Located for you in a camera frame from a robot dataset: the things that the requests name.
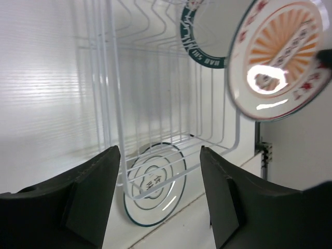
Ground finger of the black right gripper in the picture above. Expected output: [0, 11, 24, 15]
[316, 49, 332, 68]

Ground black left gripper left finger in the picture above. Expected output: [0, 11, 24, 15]
[1, 146, 121, 248]

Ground green rimmed white plate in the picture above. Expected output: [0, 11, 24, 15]
[178, 0, 229, 70]

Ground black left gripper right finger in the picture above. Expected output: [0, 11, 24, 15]
[200, 147, 331, 248]

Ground black rimmed clover plate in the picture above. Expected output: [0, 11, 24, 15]
[123, 142, 187, 227]

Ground clear wire dish rack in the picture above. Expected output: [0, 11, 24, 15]
[79, 1, 240, 194]

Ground orange sunburst plate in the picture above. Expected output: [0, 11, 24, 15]
[225, 1, 331, 122]

